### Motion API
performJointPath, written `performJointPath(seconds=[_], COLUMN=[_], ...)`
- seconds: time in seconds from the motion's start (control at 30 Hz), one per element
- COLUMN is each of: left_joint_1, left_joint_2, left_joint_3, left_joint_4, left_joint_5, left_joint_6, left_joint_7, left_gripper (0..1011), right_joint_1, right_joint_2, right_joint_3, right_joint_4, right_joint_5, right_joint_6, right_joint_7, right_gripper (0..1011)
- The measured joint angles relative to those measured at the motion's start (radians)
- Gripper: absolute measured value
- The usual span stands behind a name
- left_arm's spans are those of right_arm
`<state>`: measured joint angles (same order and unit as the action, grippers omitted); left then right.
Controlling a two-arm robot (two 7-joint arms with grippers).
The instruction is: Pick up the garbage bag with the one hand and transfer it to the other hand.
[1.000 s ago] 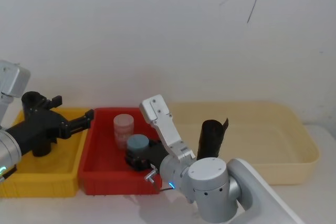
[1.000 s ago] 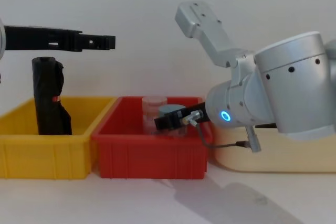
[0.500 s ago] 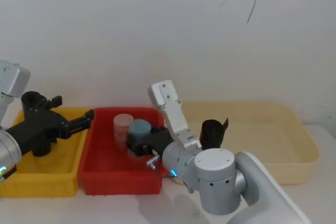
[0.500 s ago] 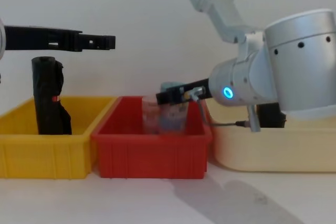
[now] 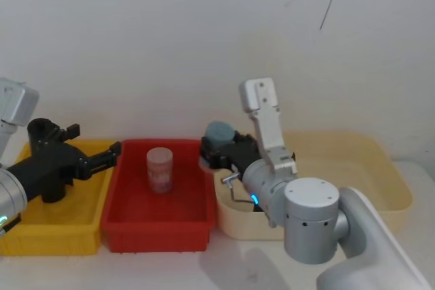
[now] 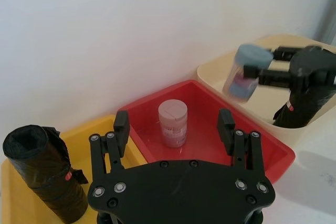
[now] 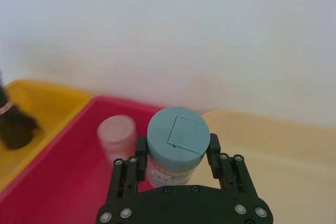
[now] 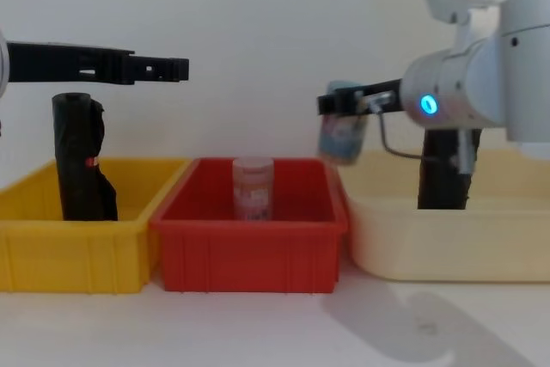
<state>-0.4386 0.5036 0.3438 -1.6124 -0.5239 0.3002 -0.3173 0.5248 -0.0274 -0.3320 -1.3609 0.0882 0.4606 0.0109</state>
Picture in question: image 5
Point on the red plastic bin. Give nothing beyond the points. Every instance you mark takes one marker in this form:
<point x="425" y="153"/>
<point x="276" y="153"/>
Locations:
<point x="159" y="229"/>

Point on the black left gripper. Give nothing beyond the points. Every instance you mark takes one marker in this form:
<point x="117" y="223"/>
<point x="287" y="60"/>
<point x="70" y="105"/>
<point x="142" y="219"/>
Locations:
<point x="51" y="164"/>

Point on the yellow plastic bin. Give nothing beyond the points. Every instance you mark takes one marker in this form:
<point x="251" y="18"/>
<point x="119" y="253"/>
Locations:
<point x="68" y="222"/>

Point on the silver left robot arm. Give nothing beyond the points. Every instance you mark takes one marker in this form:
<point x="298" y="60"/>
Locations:
<point x="12" y="195"/>

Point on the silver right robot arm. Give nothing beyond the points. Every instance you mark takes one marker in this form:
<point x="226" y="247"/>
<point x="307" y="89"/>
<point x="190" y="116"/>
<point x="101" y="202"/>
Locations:
<point x="306" y="208"/>

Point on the cream plastic bin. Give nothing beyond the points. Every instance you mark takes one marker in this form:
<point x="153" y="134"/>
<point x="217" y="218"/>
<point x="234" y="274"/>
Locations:
<point x="374" y="174"/>

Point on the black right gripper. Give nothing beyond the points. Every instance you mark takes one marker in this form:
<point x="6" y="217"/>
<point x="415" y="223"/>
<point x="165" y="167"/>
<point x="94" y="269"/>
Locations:
<point x="238" y="154"/>

